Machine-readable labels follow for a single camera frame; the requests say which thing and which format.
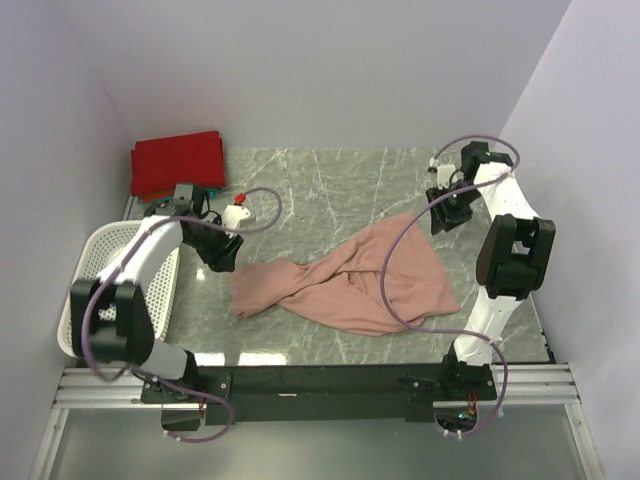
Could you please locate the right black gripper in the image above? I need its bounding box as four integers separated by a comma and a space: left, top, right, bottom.
426, 181, 482, 236

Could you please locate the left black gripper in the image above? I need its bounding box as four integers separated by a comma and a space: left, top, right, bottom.
186, 215, 244, 273

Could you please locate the pink t-shirt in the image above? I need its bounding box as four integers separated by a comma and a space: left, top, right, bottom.
230, 214, 460, 337

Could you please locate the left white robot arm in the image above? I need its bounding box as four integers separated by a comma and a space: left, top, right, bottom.
70, 184, 251, 402

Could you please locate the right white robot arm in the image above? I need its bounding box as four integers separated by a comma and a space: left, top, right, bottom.
426, 135, 556, 399

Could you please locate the folded teal t-shirt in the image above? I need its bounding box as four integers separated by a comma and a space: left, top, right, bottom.
138, 188, 221, 203

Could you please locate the folded red t-shirt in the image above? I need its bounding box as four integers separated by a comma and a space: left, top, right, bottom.
130, 131, 227, 197

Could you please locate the white perforated laundry basket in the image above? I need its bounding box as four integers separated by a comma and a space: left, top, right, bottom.
57, 220, 180, 358

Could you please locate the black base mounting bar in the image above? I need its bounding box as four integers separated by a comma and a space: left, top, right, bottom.
141, 363, 498, 425

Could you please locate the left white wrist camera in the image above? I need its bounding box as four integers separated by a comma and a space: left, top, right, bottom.
221, 193, 255, 232

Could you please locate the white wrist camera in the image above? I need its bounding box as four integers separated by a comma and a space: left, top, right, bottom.
221, 193, 255, 232
428, 157, 457, 190

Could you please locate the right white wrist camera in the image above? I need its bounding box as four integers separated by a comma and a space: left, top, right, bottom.
428, 157, 457, 190

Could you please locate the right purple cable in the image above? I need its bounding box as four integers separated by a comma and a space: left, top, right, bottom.
379, 135, 524, 437

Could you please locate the purple cable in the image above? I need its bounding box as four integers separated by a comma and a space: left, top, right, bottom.
82, 187, 284, 444
379, 135, 524, 437

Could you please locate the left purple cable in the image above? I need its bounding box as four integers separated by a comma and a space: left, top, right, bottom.
82, 187, 284, 444

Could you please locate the aluminium frame rail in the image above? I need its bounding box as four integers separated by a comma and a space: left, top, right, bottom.
29, 364, 605, 479

